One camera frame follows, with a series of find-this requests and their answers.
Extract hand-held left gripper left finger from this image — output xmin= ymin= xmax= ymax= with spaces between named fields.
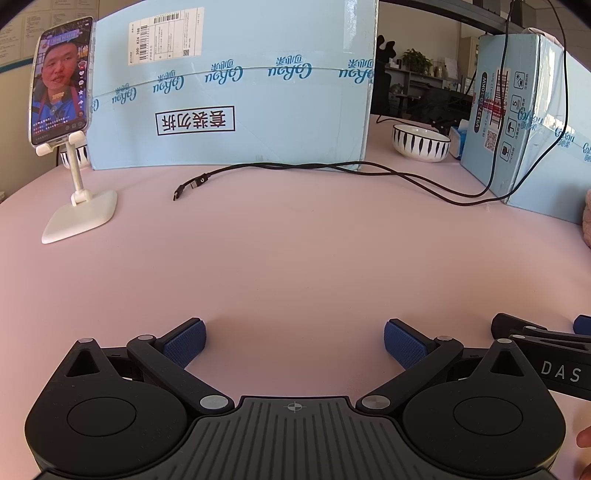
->
xmin=60 ymin=318 xmax=234 ymax=414

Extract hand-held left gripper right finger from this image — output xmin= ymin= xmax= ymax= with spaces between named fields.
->
xmin=358 ymin=318 xmax=532 ymax=414

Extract pink cloth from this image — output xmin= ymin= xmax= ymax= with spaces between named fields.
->
xmin=578 ymin=188 xmax=591 ymax=250

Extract white phone stand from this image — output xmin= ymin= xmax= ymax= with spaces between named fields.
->
xmin=36 ymin=130 xmax=118 ymax=244

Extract narrow light blue cardboard box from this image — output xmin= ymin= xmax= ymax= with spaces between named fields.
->
xmin=460 ymin=30 xmax=591 ymax=224

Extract blue tissue box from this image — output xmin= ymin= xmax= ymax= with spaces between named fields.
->
xmin=449 ymin=126 xmax=468 ymax=161

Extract white bowl with black stripes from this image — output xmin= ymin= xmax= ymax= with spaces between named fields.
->
xmin=392 ymin=124 xmax=451 ymax=162

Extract small striped white bowl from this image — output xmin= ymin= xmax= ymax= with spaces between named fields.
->
xmin=59 ymin=144 xmax=90 ymax=168

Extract dark office desk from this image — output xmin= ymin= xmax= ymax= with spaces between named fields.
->
xmin=397 ymin=88 xmax=474 ymax=127

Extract large light blue cardboard box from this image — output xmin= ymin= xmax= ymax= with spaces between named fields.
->
xmin=85 ymin=0 xmax=380 ymax=172

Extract potted green plant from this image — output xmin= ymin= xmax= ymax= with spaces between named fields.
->
xmin=401 ymin=48 xmax=435 ymax=75

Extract smartphone with lit screen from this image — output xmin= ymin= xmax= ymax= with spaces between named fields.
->
xmin=30 ymin=16 xmax=95 ymax=147

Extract wall notice papers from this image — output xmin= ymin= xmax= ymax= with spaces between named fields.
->
xmin=0 ymin=11 xmax=47 ymax=63

